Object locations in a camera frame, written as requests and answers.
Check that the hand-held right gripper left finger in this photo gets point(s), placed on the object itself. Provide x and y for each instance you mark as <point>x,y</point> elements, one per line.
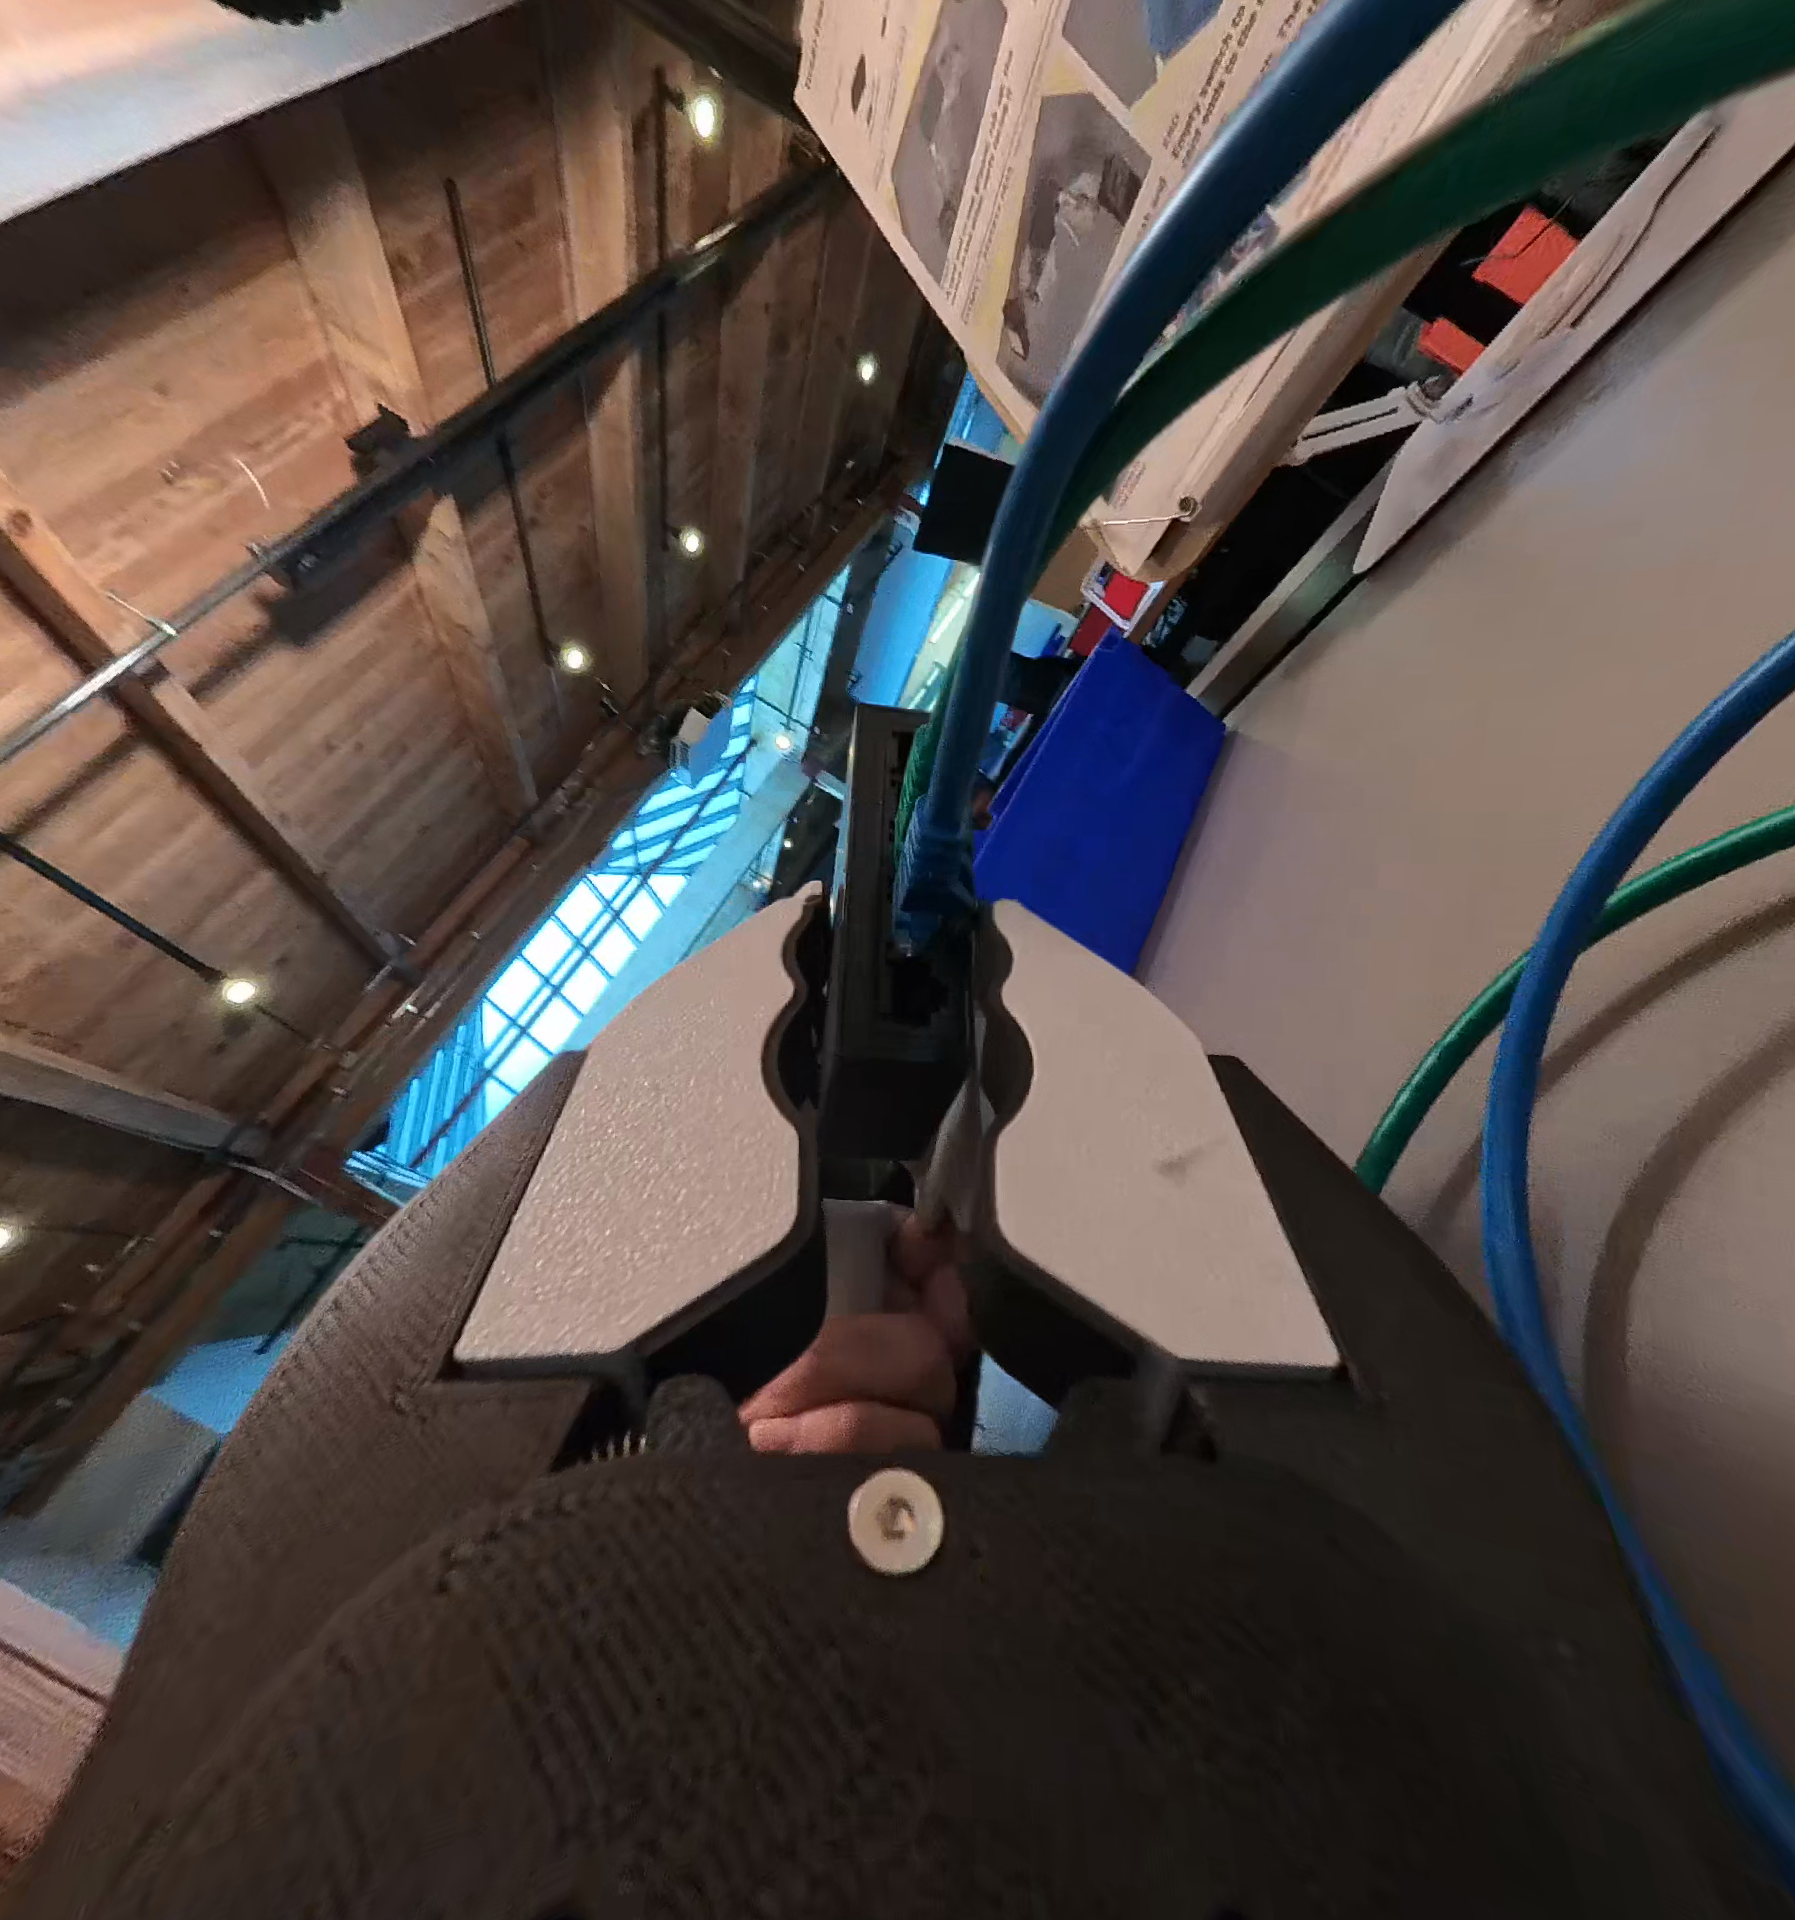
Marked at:
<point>643,1184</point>

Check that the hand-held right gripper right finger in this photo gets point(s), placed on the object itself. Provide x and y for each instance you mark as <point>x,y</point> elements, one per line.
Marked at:
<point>1151,1200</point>

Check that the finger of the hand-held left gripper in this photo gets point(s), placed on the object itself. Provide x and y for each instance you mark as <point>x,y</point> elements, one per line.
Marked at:
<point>954,1156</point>
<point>855,1259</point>

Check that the black network switch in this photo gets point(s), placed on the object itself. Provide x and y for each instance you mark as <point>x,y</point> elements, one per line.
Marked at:
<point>874,1050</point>

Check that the person's left hand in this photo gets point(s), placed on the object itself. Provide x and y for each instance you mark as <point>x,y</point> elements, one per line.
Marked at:
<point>867,1380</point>

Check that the blue plastic bin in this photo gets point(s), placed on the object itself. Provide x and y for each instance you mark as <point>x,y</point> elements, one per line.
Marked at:
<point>1091,811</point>

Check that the white clipboard stand base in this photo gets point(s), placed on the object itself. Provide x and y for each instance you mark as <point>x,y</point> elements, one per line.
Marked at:
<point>1452,448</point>

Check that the wooden instruction clipboard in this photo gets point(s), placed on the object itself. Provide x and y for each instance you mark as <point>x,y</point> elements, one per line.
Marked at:
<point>956,179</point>

